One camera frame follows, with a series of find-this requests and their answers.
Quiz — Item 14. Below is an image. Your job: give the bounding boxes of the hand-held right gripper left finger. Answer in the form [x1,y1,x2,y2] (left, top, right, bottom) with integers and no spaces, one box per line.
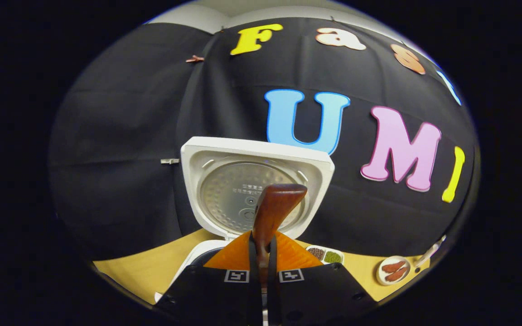
[155,231,264,326]

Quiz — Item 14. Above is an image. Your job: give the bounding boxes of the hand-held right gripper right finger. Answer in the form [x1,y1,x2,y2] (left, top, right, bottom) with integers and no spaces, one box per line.
[268,231,377,326]

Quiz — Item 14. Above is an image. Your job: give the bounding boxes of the brown wooden spoon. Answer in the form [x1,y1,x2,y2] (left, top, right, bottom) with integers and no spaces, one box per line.
[252,183,308,295]

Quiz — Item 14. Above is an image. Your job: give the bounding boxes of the white rice cooker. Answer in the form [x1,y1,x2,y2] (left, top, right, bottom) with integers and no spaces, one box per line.
[155,137,335,304]

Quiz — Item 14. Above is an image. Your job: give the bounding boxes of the white divided dish of grains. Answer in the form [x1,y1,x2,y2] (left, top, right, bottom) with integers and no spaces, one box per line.
[305,245,345,265]

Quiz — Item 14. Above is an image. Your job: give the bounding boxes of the white round plate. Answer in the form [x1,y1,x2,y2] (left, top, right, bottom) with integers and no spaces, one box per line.
[376,256,411,286]

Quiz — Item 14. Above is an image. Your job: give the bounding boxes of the black backdrop cloth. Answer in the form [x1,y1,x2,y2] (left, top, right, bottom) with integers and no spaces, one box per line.
[48,18,481,263]

